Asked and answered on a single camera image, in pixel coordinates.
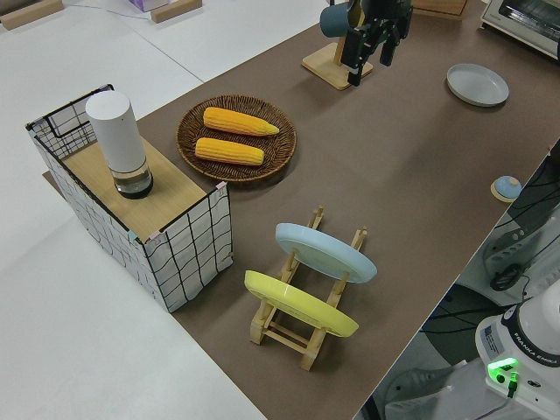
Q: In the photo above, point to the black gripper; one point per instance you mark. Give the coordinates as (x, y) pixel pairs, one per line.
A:
(387, 9)

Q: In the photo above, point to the gray round plate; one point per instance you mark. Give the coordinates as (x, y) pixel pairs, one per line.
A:
(477, 83)

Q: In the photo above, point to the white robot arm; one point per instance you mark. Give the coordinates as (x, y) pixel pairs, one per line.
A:
(538, 332)

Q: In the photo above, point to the light blue plate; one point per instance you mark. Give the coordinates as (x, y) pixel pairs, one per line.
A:
(324, 254)

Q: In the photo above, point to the yellow plate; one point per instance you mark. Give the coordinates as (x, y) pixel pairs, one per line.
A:
(297, 302)

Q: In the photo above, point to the dark teal mug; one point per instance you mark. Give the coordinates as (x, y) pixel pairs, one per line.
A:
(332, 22)

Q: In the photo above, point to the bamboo mug tree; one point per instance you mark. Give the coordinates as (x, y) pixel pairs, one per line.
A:
(324, 65)

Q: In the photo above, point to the light wooden cabinet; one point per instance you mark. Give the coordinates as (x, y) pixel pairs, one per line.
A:
(442, 6)

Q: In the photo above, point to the white toaster oven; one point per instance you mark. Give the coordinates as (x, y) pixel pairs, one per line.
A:
(492, 11)

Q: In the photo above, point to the large brown table mat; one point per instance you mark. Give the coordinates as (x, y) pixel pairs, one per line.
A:
(394, 184)

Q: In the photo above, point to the brown wicker basket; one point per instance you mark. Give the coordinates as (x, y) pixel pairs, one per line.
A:
(277, 151)

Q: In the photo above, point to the pointed yellow corn cob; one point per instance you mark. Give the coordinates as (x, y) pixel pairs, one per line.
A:
(236, 121)

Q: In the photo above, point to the blunt yellow corn cob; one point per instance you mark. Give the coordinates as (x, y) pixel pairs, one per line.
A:
(227, 151)

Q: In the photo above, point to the blue dome with wooden base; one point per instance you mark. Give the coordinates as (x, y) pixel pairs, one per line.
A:
(506, 186)

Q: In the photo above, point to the light wooden block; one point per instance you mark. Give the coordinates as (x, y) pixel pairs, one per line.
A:
(175, 11)
(26, 15)

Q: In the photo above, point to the purple box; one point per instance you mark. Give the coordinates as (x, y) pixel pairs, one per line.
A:
(149, 4)

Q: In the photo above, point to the light wooden board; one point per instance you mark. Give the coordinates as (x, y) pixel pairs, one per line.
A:
(166, 197)

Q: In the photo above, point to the white cylinder device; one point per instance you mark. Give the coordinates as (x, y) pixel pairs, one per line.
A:
(116, 131)

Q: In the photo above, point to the bamboo dish rack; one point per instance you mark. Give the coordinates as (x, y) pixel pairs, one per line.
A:
(259, 328)

